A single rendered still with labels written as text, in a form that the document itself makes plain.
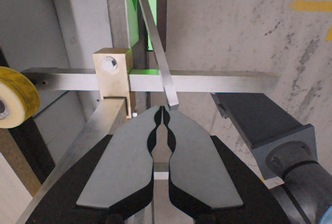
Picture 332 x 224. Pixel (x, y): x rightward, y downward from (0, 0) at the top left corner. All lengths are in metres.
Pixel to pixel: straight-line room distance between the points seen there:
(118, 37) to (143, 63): 0.08
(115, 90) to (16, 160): 0.22
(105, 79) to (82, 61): 0.27
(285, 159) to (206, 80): 0.61
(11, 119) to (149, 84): 0.20
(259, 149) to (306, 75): 0.91
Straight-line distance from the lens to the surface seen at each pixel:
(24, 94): 0.27
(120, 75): 0.25
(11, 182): 0.42
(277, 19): 1.29
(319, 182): 0.77
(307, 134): 0.87
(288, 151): 0.82
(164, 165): 0.43
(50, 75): 0.32
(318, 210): 0.75
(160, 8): 0.37
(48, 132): 0.48
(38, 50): 0.46
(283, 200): 0.75
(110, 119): 0.22
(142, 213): 0.70
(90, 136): 0.20
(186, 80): 0.26
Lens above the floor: 1.07
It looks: 62 degrees down
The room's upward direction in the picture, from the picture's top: 179 degrees clockwise
